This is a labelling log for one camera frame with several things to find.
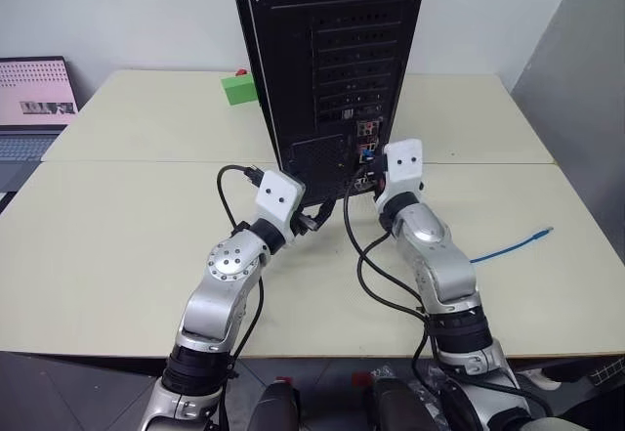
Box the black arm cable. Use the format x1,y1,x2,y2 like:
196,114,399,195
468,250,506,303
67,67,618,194
216,163,268,431
343,173,554,418

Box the open laptop with pink screen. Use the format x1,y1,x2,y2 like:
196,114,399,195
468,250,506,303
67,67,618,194
0,56,80,194

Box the checkered pattern board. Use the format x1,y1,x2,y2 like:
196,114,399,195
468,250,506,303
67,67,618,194
589,351,625,389

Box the grey partition panel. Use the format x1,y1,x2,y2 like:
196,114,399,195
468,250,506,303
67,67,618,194
509,0,625,237

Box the white plastic part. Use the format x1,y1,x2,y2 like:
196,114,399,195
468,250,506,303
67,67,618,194
535,366,563,392

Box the blue ethernet cable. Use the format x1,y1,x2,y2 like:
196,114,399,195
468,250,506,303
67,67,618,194
361,153,555,265

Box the dark rounded shape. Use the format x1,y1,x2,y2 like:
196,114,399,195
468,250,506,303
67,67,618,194
247,377,303,431

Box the black computer tower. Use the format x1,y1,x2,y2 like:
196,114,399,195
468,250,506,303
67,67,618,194
227,0,431,208

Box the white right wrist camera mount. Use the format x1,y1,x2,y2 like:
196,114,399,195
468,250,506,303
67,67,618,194
374,138,424,213

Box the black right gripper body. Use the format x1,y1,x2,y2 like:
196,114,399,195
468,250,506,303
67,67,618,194
372,153,390,196

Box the green block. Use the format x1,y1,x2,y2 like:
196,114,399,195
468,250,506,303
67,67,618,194
220,74,258,107

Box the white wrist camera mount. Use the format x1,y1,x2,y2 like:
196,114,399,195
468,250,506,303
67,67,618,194
254,169,307,247
374,138,424,213

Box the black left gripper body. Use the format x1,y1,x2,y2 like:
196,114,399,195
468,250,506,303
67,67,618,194
291,207,323,234

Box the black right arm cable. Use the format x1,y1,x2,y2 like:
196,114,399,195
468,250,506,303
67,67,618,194
343,173,554,418

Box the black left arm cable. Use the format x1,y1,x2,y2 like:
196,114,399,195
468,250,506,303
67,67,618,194
216,163,268,431

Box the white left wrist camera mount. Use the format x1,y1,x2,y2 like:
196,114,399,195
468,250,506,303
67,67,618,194
254,169,307,247

